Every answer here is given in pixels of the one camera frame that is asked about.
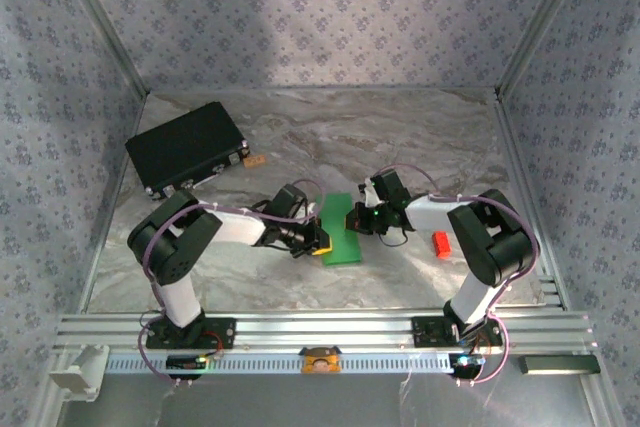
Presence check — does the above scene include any green paper sheet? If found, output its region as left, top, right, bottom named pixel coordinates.
left=319, top=191, right=363, bottom=267

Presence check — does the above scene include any red toy brick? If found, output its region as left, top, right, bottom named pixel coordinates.
left=432, top=231, right=453, bottom=259

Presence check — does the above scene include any black hard case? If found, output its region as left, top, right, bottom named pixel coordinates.
left=124, top=100, right=250, bottom=202

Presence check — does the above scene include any small circuit board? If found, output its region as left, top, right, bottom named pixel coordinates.
left=448, top=352, right=486, bottom=378
left=165, top=354, right=209, bottom=373

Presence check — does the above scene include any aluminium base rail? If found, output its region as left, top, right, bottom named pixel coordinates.
left=52, top=310, right=599, bottom=354

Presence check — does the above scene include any orange clip on rail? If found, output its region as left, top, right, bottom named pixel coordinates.
left=299, top=345, right=342, bottom=376

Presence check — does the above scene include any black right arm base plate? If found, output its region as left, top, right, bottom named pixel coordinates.
left=412, top=315, right=504, bottom=348

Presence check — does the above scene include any white slotted cable duct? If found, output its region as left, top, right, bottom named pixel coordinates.
left=104, top=352, right=454, bottom=376

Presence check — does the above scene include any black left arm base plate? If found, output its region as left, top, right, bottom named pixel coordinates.
left=144, top=316, right=237, bottom=351

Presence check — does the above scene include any aluminium side rail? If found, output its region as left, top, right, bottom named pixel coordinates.
left=77, top=91, right=151, bottom=316
left=492, top=94, right=571, bottom=311

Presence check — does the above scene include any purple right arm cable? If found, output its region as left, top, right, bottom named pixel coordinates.
left=369, top=163, right=542, bottom=388

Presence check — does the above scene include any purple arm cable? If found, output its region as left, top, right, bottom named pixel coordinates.
left=369, top=163, right=542, bottom=388
left=138, top=177, right=326, bottom=388

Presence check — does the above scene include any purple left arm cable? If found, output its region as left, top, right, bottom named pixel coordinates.
left=138, top=177, right=326, bottom=388

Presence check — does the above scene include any aluminium corner post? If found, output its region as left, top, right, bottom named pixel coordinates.
left=494, top=0, right=599, bottom=98

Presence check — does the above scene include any white plastic bracket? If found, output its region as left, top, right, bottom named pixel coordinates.
left=48, top=344, right=110, bottom=403

